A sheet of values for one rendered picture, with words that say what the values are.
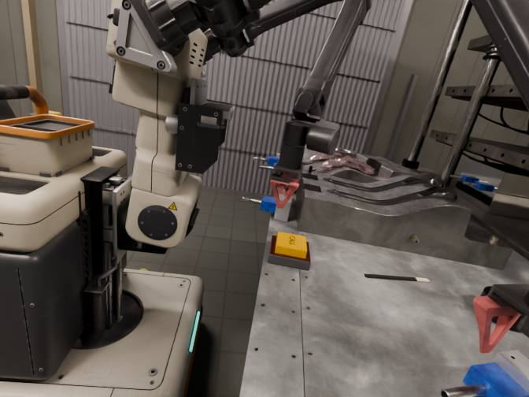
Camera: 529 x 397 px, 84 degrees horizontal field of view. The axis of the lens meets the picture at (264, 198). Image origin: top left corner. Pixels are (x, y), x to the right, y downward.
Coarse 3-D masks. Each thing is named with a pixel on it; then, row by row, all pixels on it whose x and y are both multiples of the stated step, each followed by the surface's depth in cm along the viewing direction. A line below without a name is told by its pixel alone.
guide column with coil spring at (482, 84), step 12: (492, 48) 131; (492, 60) 131; (492, 72) 132; (480, 84) 135; (480, 96) 136; (468, 108) 140; (480, 108) 138; (468, 120) 140; (468, 132) 142; (456, 144) 145; (456, 156) 146; (444, 168) 151; (456, 168) 148; (444, 180) 151
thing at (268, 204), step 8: (248, 200) 78; (256, 200) 78; (264, 200) 76; (272, 200) 77; (280, 200) 74; (288, 200) 75; (264, 208) 76; (272, 208) 76; (288, 208) 74; (280, 216) 75; (288, 216) 75
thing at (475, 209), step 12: (408, 168) 188; (420, 168) 196; (456, 180) 175; (468, 204) 129; (480, 216) 115; (492, 216) 118; (504, 216) 121; (492, 228) 104; (504, 228) 105; (516, 228) 108; (528, 228) 110; (504, 240) 98; (516, 240) 96; (528, 240) 98; (528, 252) 88
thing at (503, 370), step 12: (492, 360) 37; (504, 360) 36; (516, 360) 36; (528, 360) 36; (468, 372) 36; (480, 372) 35; (492, 372) 35; (504, 372) 36; (516, 372) 35; (528, 372) 34; (468, 384) 36; (480, 384) 34; (492, 384) 34; (504, 384) 34; (516, 384) 34; (528, 384) 33; (444, 396) 33; (456, 396) 33; (468, 396) 33; (480, 396) 34; (492, 396) 33; (504, 396) 32; (516, 396) 33; (528, 396) 33
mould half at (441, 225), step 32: (320, 192) 74; (352, 192) 80; (384, 192) 82; (320, 224) 71; (352, 224) 70; (384, 224) 69; (416, 224) 69; (448, 224) 68; (448, 256) 71; (480, 256) 70
